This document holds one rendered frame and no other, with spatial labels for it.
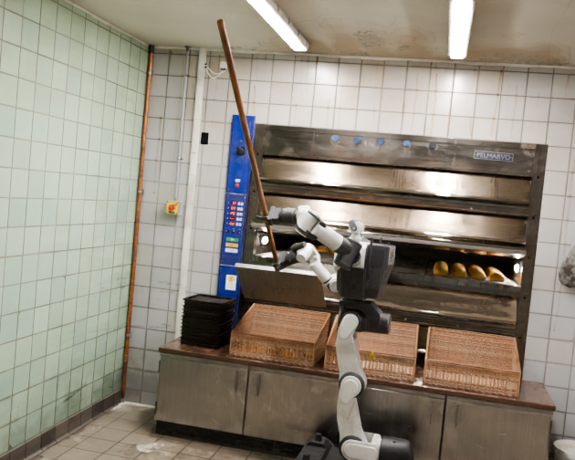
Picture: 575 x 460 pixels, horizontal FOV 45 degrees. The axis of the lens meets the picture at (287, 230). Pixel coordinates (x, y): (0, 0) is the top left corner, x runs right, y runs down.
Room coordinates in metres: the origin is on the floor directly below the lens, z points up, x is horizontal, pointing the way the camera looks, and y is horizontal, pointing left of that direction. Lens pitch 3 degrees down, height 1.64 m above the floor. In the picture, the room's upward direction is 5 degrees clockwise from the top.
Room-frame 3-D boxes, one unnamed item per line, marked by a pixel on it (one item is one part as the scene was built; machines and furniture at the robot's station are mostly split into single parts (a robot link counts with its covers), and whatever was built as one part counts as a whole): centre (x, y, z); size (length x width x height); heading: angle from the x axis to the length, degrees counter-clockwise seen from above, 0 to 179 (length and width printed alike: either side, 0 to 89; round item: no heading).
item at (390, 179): (4.68, -0.66, 1.80); 1.79 x 0.11 x 0.19; 78
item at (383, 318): (3.81, -0.47, 1.01); 0.28 x 0.13 x 0.18; 77
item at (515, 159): (4.71, -0.66, 1.99); 1.80 x 0.08 x 0.21; 78
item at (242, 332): (4.55, -0.02, 0.72); 0.56 x 0.49 x 0.28; 76
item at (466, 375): (4.28, -1.21, 0.72); 0.56 x 0.49 x 0.28; 77
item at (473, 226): (4.68, -0.66, 1.54); 1.79 x 0.11 x 0.19; 78
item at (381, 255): (3.82, -0.44, 1.27); 0.34 x 0.30 x 0.36; 162
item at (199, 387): (4.42, -0.49, 0.29); 2.42 x 0.56 x 0.58; 78
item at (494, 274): (4.99, -1.32, 1.21); 0.61 x 0.48 x 0.06; 168
